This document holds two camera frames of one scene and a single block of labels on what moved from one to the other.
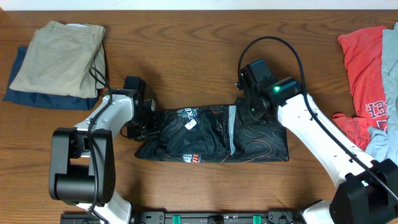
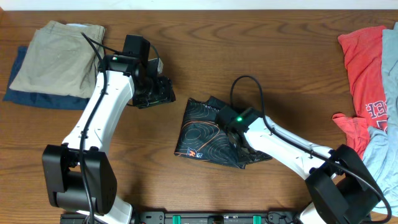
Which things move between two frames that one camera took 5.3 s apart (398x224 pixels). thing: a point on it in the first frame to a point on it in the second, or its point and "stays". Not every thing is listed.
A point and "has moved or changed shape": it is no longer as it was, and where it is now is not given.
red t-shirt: [362, 49] stays
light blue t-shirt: [380, 143] stays
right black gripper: [244, 112] to [237, 144]
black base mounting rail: [194, 217] stays
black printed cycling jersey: [214, 134] has moved or changed shape
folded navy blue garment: [32, 98] stays
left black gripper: [152, 121] to [162, 93]
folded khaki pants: [64, 59] stays
